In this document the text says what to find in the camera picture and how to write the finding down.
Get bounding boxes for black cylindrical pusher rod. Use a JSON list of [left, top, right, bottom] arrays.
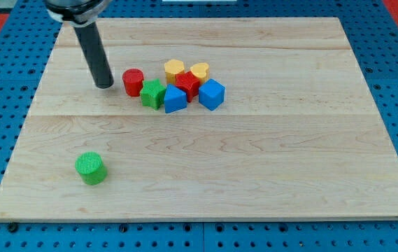
[[74, 22, 114, 89]]

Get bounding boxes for blue triangle block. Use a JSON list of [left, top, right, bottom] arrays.
[[164, 84, 187, 113]]

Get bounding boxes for red cylinder block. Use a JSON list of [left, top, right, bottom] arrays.
[[122, 69, 144, 97]]

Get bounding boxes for green star block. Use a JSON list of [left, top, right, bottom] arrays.
[[140, 78, 166, 111]]

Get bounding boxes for yellow hexagon block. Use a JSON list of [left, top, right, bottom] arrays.
[[164, 59, 185, 85]]

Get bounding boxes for red star block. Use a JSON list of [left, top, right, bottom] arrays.
[[176, 71, 200, 103]]

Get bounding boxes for yellow heart block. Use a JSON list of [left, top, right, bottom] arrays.
[[190, 62, 209, 85]]

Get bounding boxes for green cylinder block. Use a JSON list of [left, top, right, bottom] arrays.
[[75, 152, 108, 186]]

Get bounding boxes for blue cube block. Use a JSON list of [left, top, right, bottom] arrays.
[[199, 78, 226, 111]]

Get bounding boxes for light wooden board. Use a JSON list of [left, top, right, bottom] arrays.
[[0, 17, 398, 223]]

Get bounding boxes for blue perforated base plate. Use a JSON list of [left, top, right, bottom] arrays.
[[0, 1, 398, 251]]

